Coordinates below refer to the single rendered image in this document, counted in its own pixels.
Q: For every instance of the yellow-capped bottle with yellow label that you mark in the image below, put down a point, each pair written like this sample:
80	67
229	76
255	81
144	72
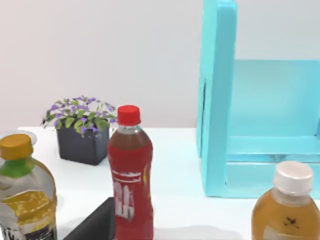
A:
27	195

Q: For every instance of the purple flower plant dark pot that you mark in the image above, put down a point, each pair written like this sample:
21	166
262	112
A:
82	135

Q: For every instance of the red bottle with red cap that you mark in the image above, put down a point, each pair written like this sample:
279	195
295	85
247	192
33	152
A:
132	175

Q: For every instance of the light blue rack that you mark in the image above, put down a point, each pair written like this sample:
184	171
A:
250	125

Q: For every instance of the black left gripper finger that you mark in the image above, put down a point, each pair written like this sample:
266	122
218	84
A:
97	222

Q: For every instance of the amber bottle with white cap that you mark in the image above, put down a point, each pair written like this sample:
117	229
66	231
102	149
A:
285	210

